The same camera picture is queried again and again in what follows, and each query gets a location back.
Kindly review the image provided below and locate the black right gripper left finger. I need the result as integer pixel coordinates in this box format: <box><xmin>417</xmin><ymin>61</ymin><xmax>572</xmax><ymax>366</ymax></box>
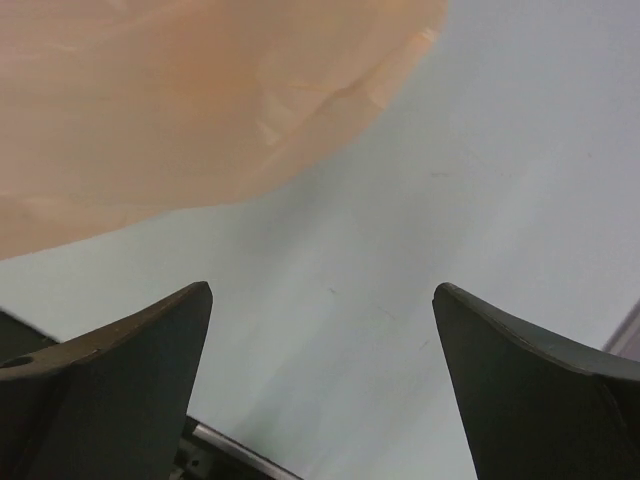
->
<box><xmin>1</xmin><ymin>282</ymin><xmax>213</xmax><ymax>479</ymax></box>

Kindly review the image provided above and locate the translucent peach plastic bag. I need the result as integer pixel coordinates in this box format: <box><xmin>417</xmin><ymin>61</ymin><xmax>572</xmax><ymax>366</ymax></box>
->
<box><xmin>1</xmin><ymin>1</ymin><xmax>447</xmax><ymax>259</ymax></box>

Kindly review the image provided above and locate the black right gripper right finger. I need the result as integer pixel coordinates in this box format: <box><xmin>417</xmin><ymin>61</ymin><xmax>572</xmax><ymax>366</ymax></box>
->
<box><xmin>433</xmin><ymin>283</ymin><xmax>639</xmax><ymax>479</ymax></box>

